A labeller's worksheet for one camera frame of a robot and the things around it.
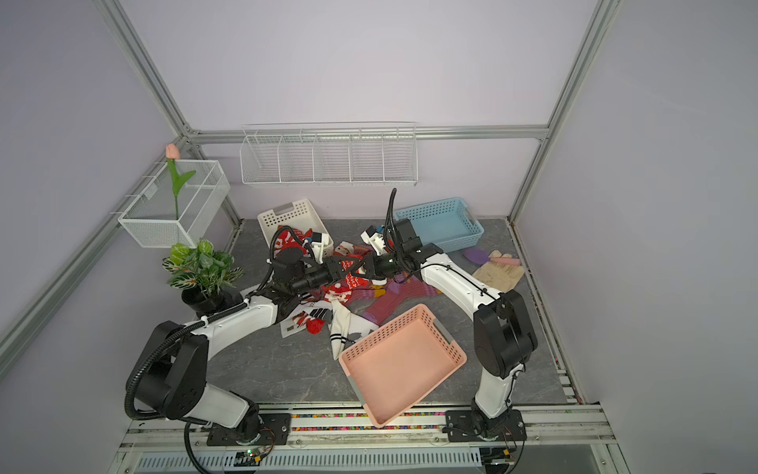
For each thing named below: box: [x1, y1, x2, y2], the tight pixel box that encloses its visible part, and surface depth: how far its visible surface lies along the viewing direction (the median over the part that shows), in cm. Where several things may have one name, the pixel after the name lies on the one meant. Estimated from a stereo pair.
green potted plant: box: [161, 238, 245, 317], surface depth 79 cm
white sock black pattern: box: [279, 301, 333, 339], surface depth 91 cm
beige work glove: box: [471, 249, 525, 294], surface depth 107 cm
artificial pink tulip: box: [165, 143, 197, 221], surface depth 85 cm
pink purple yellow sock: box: [362, 276, 443, 325], surface depth 99 cm
